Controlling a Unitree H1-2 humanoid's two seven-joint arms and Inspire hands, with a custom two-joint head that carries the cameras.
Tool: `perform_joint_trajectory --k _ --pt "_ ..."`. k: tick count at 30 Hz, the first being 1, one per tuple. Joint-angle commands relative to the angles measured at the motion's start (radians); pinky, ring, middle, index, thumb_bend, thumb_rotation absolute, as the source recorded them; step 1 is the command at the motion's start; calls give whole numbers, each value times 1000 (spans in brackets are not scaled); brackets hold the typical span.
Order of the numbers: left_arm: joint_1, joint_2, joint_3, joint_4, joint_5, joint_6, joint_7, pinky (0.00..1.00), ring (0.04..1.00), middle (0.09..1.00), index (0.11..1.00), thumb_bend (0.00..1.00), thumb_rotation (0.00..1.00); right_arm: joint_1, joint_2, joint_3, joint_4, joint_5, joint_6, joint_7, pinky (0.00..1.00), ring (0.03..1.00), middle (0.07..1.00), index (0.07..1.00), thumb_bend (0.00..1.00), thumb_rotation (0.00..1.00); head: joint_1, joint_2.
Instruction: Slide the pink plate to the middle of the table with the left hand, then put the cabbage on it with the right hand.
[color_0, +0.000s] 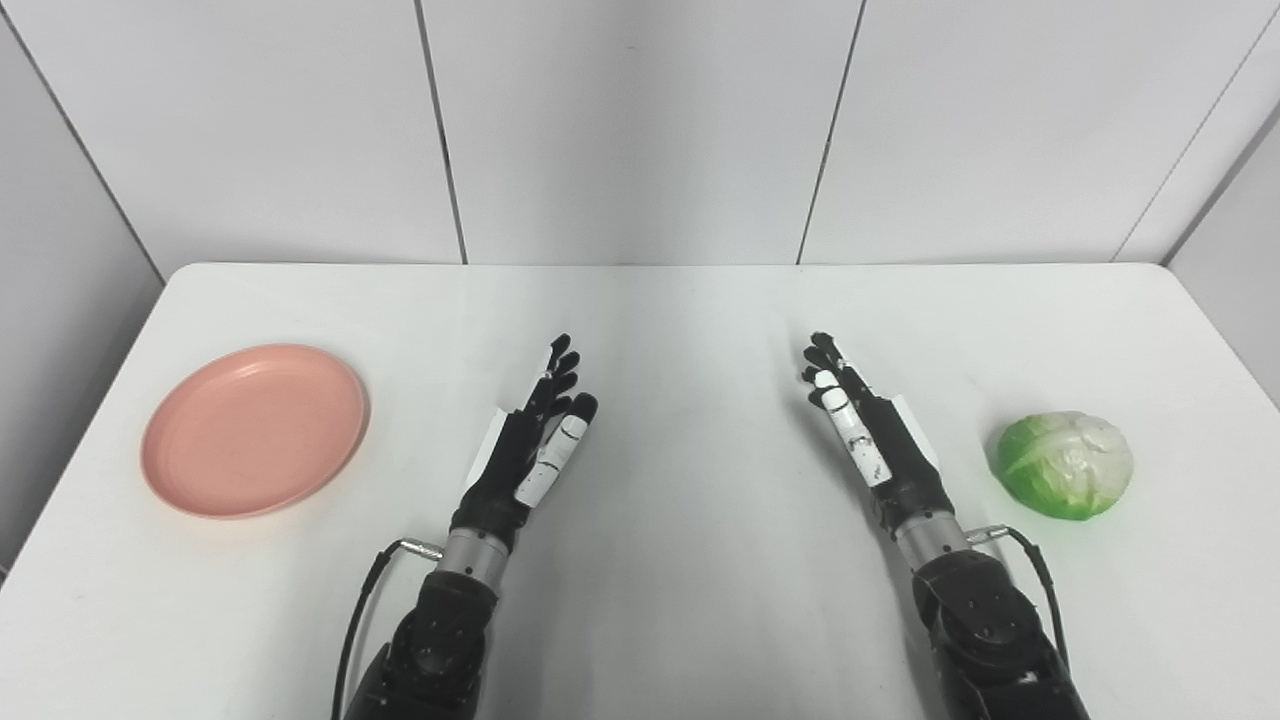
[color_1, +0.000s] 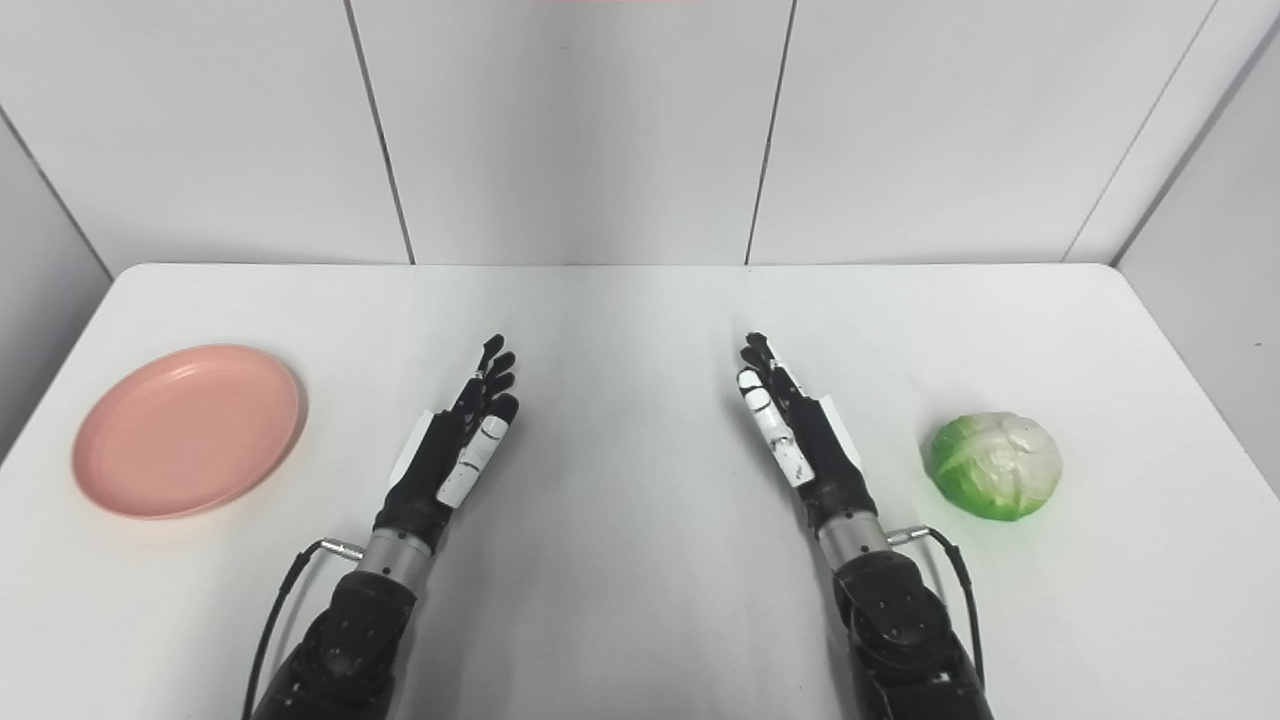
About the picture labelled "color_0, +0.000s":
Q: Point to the green white cabbage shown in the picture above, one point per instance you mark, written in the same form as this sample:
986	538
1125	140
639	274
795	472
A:
1065	465

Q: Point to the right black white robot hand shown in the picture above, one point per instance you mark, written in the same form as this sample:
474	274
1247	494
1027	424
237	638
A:
893	450

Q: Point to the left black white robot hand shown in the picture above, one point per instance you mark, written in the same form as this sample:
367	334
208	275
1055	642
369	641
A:
512	455

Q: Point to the pink round plate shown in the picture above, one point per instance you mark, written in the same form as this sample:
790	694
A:
255	430

